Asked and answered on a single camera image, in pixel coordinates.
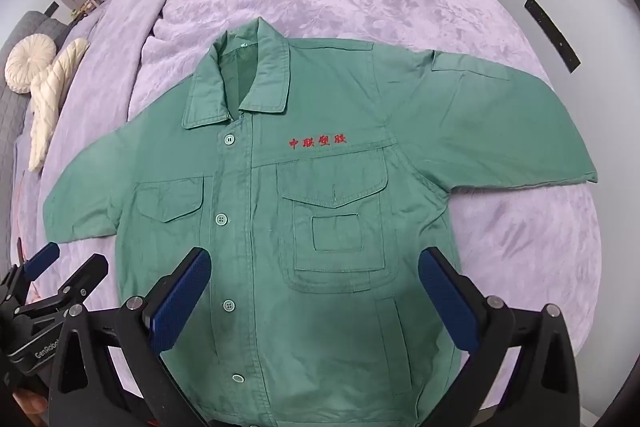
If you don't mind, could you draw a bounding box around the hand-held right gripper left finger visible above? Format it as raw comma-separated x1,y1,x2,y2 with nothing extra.
47,247,213,427

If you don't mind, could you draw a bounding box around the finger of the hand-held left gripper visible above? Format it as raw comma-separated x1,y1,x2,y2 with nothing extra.
20,253,110,316
0,241,61,308

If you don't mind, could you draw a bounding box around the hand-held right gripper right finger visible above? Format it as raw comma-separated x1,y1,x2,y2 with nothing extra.
417,247,596,427

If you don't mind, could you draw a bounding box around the green button-up shirt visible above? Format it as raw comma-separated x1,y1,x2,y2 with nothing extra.
42,18,599,427

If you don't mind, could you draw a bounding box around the person's left hand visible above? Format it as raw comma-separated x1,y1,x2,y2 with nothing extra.
14,393,51,427

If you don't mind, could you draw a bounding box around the grey quilted sofa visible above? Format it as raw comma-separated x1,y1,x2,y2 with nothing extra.
0,11,71,228

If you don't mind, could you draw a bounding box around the round cream cushion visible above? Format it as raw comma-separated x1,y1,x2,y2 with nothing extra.
5,34,57,95

